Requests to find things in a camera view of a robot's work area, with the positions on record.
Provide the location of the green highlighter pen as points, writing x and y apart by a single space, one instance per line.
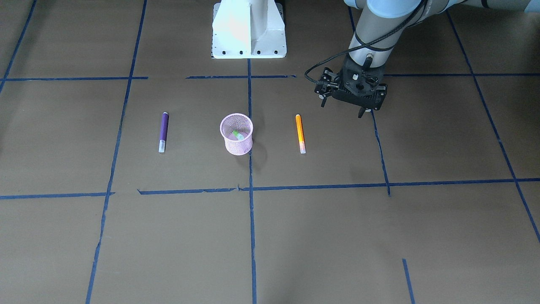
238 135

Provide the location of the pink mesh pen holder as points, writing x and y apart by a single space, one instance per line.
243 124

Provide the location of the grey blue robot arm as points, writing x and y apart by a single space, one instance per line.
383 21

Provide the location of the orange highlighter pen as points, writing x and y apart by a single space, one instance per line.
300 133

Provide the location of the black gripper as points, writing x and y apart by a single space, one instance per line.
326 82

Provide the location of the purple highlighter pen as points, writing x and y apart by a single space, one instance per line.
163 132

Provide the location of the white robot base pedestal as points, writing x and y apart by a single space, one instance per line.
248 29

